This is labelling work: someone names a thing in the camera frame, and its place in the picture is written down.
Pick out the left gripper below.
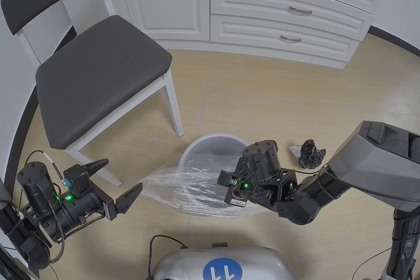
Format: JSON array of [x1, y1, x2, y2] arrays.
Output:
[[54, 159, 144, 236]]

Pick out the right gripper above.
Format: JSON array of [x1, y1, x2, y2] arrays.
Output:
[[225, 182, 260, 208]]

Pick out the clear plastic bag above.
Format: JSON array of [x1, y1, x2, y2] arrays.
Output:
[[139, 154, 273, 218]]

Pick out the white printed wrapper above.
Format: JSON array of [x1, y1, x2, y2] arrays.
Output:
[[288, 144, 302, 161]]

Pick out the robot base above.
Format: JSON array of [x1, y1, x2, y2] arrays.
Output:
[[154, 242, 296, 280]]

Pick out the white trash bin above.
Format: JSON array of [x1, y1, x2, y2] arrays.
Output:
[[179, 133, 260, 214]]

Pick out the crumpled black plastic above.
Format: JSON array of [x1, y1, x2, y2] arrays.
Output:
[[297, 140, 326, 170]]

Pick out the white chair grey cushions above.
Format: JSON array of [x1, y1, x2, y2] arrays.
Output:
[[1, 0, 185, 188]]

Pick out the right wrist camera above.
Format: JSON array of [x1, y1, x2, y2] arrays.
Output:
[[218, 170, 238, 188]]

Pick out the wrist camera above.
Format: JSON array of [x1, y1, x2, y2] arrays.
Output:
[[63, 164, 91, 201], [218, 170, 238, 188]]

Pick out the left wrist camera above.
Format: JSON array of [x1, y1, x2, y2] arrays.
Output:
[[63, 164, 91, 201]]

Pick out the thin black cable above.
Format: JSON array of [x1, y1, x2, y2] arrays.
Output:
[[354, 247, 396, 280]]

